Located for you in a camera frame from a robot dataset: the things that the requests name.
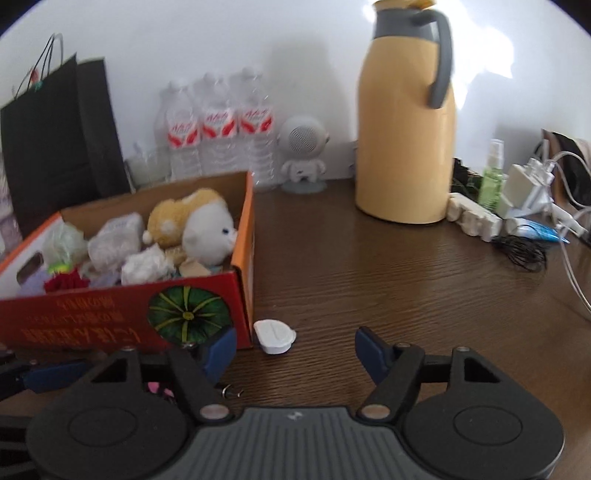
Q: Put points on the clear water bottle red label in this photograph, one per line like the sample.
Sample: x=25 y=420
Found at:
x=182 y=138
x=218 y=129
x=256 y=129

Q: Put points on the purple textured vase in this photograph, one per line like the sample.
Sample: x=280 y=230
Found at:
x=7 y=226

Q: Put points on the red cardboard box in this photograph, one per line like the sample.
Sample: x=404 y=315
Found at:
x=92 y=318

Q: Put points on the yellow and white plush toy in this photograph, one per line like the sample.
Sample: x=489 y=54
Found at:
x=203 y=230

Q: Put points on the black paper bag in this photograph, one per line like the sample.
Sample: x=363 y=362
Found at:
x=60 y=138

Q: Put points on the white plug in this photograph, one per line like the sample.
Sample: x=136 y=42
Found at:
x=565 y=217

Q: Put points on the green spray bottle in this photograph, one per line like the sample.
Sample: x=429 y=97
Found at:
x=491 y=184

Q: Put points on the blue tube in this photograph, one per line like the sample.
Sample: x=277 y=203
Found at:
x=542 y=230

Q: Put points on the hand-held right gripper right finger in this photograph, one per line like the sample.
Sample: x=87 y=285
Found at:
x=374 y=355

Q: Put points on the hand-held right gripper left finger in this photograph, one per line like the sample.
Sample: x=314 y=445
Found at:
x=221 y=353

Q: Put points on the glass cup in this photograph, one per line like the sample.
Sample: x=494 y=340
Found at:
x=145 y=173

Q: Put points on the white robot speaker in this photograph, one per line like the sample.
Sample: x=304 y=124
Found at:
x=302 y=138

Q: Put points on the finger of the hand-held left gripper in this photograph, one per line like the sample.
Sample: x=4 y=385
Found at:
x=55 y=376
x=14 y=438

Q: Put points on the white tabbed plastic lid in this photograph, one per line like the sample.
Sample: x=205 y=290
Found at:
x=274 y=337

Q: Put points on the dark brown bag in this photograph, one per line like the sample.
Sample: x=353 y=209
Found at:
x=579 y=184

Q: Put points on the white power strip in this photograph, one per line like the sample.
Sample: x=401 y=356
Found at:
x=475 y=221

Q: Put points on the small pink item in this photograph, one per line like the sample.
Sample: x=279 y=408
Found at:
x=159 y=389

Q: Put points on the red rosebud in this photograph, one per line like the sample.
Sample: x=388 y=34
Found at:
x=33 y=74

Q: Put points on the red fabric flower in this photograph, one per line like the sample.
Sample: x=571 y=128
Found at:
x=67 y=281

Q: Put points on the yellow thermos jug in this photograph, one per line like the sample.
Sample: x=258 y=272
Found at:
x=401 y=138

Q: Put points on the dark packet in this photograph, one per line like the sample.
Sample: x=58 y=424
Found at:
x=466 y=180

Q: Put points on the white tissue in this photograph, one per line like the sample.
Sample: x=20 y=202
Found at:
x=147 y=267

